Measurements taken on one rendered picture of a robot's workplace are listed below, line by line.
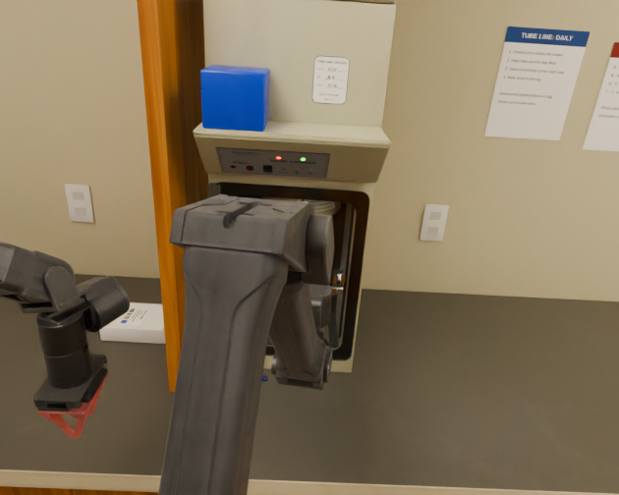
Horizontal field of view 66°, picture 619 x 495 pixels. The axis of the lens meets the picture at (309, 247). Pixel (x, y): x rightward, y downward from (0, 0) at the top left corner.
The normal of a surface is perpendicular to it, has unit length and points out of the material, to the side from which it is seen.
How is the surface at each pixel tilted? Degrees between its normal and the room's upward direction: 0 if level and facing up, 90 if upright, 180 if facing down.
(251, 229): 56
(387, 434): 0
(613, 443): 0
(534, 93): 90
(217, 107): 90
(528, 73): 90
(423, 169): 90
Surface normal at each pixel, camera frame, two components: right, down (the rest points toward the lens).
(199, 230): -0.13, -0.16
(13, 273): 0.87, -0.05
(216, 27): 0.00, 0.43
